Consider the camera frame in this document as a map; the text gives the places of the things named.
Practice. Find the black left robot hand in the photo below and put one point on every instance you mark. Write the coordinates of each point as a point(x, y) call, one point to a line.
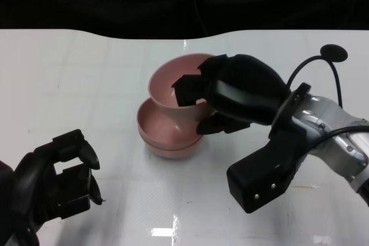
point(29, 188)

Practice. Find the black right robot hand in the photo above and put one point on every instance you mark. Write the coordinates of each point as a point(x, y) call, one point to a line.
point(245, 90)

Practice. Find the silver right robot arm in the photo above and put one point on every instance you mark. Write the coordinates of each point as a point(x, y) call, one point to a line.
point(325, 113)

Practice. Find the black round table grommet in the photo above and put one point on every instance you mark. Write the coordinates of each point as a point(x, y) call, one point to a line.
point(334, 53)

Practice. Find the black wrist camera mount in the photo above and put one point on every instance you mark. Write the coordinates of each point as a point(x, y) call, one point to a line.
point(259, 177)

